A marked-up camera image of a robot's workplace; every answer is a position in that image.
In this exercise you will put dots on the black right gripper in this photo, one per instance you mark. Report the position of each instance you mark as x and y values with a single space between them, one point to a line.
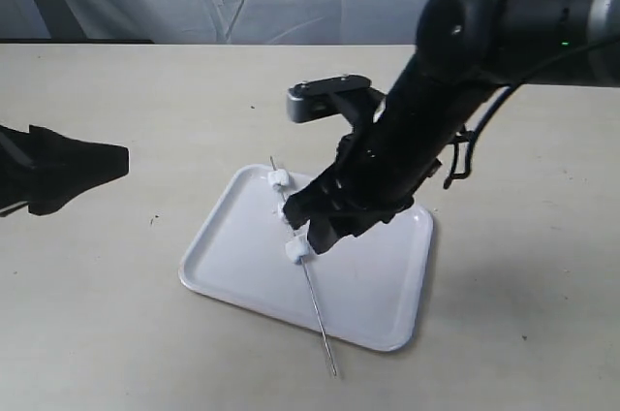
365 185

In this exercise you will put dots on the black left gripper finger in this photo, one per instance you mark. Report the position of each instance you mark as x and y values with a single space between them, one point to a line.
41 155
41 197

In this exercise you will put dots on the white marshmallow bottom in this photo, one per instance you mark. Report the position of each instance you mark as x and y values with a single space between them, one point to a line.
297 248

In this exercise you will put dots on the white marshmallow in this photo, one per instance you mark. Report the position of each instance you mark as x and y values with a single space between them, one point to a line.
297 248
279 180
281 214

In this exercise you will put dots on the white marshmallow top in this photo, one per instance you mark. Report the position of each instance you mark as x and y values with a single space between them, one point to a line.
279 180

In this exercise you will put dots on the thin metal skewer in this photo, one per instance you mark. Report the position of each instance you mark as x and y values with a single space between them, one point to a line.
312 293

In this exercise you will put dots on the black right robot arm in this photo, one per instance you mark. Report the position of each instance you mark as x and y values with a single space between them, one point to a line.
470 57

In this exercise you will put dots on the white rectangular plastic tray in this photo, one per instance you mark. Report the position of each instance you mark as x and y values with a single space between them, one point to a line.
368 287

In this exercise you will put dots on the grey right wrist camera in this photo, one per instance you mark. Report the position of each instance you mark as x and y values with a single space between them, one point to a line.
351 96

